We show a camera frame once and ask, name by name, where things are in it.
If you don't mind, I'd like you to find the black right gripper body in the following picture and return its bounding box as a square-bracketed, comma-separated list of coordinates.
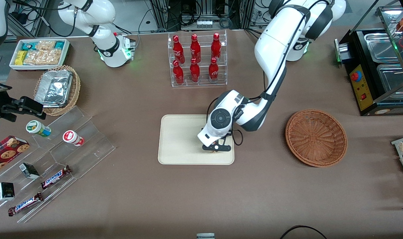
[0, 96, 23, 122]

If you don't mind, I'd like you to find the cream plastic tray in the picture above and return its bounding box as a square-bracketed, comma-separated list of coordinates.
[158, 115, 235, 165]

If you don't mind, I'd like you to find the light wicker basket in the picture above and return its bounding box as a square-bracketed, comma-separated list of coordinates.
[34, 65, 81, 117]

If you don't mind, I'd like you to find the dark brown wicker basket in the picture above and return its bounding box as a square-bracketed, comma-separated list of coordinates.
[285, 109, 348, 168]

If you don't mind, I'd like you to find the grey metal tray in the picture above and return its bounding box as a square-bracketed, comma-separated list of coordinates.
[391, 134, 403, 193]

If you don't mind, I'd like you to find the green sunflower lid cup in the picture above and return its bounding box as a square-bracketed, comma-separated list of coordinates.
[26, 120, 52, 138]

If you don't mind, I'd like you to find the white snack bin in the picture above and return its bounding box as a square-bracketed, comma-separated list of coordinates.
[9, 39, 70, 71]

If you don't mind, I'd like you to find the silver foil container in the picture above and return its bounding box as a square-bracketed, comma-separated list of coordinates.
[35, 70, 73, 108]

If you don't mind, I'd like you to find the tartan chocolate chip cookie box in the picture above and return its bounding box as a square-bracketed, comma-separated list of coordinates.
[0, 135, 30, 177]

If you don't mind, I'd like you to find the red lid yogurt cup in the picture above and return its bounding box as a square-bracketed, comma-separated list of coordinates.
[62, 130, 85, 147]

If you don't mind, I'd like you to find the clear cracker bag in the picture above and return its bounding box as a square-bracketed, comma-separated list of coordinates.
[24, 50, 62, 65]
[36, 40, 56, 52]

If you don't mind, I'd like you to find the clear acrylic bottle rack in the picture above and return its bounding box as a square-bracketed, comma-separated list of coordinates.
[168, 30, 228, 88]

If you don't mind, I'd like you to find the black small drink carton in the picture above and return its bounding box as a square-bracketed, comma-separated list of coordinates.
[0, 182, 15, 201]
[19, 162, 40, 180]

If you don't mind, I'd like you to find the red cola bottle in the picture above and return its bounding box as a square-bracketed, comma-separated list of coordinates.
[173, 60, 184, 85]
[190, 34, 201, 62]
[211, 33, 222, 60]
[208, 57, 219, 83]
[190, 58, 201, 83]
[173, 35, 185, 63]

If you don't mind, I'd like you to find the clear acrylic stepped display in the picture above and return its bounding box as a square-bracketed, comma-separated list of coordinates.
[0, 106, 116, 223]

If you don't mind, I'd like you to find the Snickers chocolate bar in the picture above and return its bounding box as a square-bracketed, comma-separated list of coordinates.
[40, 165, 72, 190]
[8, 192, 43, 217]

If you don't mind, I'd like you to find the black food warmer machine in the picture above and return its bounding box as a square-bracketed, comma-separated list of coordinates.
[334, 0, 403, 117]

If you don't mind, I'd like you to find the steel food pan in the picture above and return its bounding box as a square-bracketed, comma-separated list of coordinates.
[377, 63, 403, 94]
[364, 33, 400, 63]

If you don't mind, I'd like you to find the black floor cable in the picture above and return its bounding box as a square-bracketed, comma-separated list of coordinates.
[280, 225, 328, 239]

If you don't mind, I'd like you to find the aluminium frame rack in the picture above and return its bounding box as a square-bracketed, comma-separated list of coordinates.
[150, 0, 255, 31]

